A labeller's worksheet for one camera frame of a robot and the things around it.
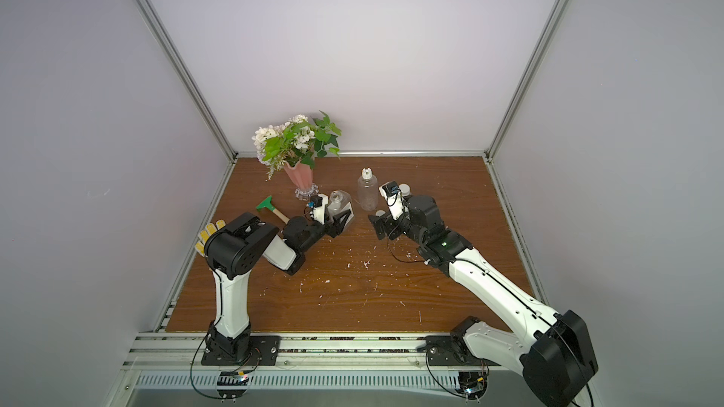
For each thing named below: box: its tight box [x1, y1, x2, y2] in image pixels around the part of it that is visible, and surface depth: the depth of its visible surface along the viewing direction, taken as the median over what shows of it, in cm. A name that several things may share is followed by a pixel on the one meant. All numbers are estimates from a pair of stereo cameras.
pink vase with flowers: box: [251, 111, 343, 201], surface depth 89 cm
